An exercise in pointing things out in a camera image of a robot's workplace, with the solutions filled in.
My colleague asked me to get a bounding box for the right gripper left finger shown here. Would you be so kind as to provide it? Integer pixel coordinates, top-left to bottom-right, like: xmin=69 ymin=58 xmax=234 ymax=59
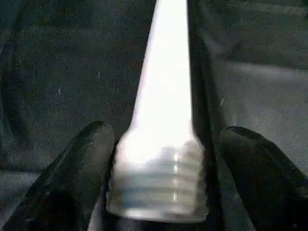
xmin=0 ymin=120 xmax=116 ymax=231

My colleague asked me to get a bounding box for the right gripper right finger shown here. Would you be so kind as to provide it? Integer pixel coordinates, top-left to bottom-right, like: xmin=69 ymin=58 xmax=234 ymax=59
xmin=219 ymin=126 xmax=308 ymax=231

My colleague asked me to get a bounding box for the white plastic table leg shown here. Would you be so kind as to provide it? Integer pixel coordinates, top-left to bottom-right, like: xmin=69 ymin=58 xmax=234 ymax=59
xmin=105 ymin=0 xmax=210 ymax=224

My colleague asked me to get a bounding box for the black work mat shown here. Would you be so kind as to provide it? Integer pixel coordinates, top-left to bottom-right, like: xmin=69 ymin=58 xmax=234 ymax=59
xmin=0 ymin=0 xmax=308 ymax=231

